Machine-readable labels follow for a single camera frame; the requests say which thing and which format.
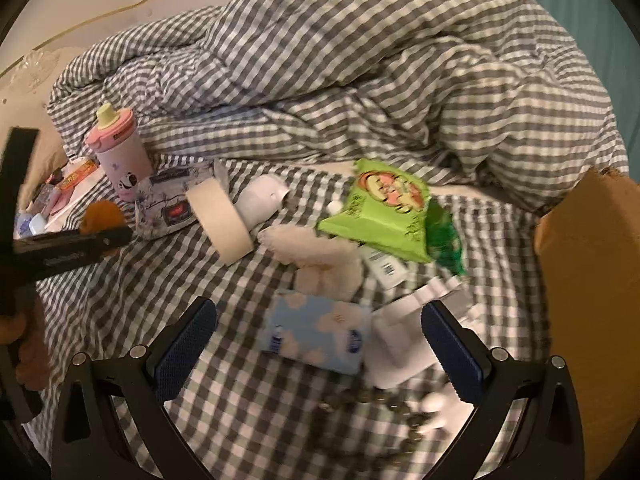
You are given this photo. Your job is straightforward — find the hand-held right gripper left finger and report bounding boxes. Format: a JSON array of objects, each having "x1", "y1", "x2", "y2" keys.
[{"x1": 50, "y1": 296, "x2": 218, "y2": 480}]

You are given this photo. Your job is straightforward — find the small pink item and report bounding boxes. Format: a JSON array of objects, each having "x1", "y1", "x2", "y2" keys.
[{"x1": 32, "y1": 182, "x2": 66, "y2": 213}]

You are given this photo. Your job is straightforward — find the person's left hand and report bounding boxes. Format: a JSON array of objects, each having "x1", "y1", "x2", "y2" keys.
[{"x1": 0, "y1": 310, "x2": 53, "y2": 393}]

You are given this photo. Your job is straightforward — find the small white blue bottle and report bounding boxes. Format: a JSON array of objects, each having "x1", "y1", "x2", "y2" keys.
[{"x1": 14, "y1": 210, "x2": 51, "y2": 238}]

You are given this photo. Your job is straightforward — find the brown bead string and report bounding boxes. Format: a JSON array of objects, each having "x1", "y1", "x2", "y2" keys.
[{"x1": 310, "y1": 390, "x2": 441, "y2": 466}]

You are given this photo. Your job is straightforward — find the pink bottle with green spout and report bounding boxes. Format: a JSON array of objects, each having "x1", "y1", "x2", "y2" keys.
[{"x1": 84, "y1": 102, "x2": 153, "y2": 200}]

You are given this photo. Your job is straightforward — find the white earbuds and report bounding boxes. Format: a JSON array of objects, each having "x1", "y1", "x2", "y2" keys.
[{"x1": 412, "y1": 385, "x2": 463, "y2": 428}]

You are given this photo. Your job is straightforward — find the beige pillow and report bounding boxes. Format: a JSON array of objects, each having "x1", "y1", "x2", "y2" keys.
[{"x1": 0, "y1": 47, "x2": 86, "y2": 196}]

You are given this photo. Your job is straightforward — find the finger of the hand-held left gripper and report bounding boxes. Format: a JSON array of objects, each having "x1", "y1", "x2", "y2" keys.
[{"x1": 75, "y1": 225, "x2": 135, "y2": 261}]

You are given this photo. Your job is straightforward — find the beige masking tape roll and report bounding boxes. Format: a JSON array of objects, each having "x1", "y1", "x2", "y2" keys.
[{"x1": 184, "y1": 177, "x2": 255, "y2": 267}]

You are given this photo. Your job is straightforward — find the grey checked duvet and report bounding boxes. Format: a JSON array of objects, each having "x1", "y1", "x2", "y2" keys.
[{"x1": 45, "y1": 0, "x2": 631, "y2": 211}]

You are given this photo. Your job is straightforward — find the white plastic holder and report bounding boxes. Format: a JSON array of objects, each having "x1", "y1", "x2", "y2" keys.
[{"x1": 367, "y1": 276, "x2": 473, "y2": 390}]

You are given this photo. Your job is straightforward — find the white tube with purple band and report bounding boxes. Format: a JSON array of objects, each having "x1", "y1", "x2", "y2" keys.
[{"x1": 359, "y1": 244, "x2": 406, "y2": 290}]

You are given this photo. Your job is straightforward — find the clear glass ornament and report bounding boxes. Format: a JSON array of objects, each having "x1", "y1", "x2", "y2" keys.
[{"x1": 10, "y1": 47, "x2": 61, "y2": 93}]

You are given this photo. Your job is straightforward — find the grey checked bed sheet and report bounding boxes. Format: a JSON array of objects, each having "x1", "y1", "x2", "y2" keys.
[{"x1": 22, "y1": 155, "x2": 556, "y2": 480}]

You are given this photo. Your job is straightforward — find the blue cloud tissue pack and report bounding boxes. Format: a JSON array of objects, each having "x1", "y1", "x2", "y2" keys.
[{"x1": 261, "y1": 290, "x2": 373, "y2": 376}]

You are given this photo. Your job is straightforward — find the red yellow packet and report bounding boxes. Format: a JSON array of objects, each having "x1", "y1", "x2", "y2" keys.
[{"x1": 55, "y1": 159, "x2": 98, "y2": 192}]

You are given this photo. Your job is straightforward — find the cardboard box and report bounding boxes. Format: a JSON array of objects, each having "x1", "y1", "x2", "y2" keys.
[{"x1": 532, "y1": 166, "x2": 640, "y2": 480}]

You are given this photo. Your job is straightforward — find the brown fuzzy ball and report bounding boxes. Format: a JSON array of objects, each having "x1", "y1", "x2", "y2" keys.
[{"x1": 80, "y1": 200, "x2": 126, "y2": 235}]

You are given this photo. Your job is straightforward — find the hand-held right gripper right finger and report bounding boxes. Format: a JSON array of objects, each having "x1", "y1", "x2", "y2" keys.
[{"x1": 421, "y1": 300, "x2": 586, "y2": 480}]

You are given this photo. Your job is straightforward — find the green snack packet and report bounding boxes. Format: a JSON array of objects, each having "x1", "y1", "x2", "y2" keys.
[
  {"x1": 317, "y1": 158, "x2": 433, "y2": 264},
  {"x1": 425, "y1": 199, "x2": 468, "y2": 277}
]

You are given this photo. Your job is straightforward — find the white plug-in device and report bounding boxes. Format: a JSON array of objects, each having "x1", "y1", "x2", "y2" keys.
[{"x1": 234, "y1": 175, "x2": 291, "y2": 233}]

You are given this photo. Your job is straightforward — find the crumpled white tissue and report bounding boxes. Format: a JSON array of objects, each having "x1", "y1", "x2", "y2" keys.
[{"x1": 257, "y1": 225, "x2": 365, "y2": 306}]

